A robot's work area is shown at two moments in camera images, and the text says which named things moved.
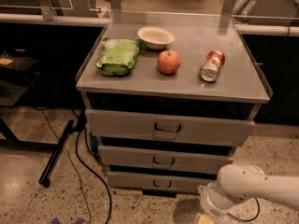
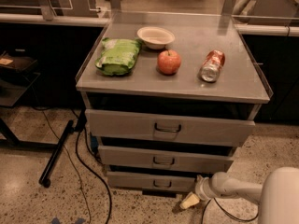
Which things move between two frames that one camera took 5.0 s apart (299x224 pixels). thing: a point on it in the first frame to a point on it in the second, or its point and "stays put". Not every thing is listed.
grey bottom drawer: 159,181 stays put
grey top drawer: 173,128 stays put
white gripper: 209,206 to 202,188
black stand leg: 60,146 stays put
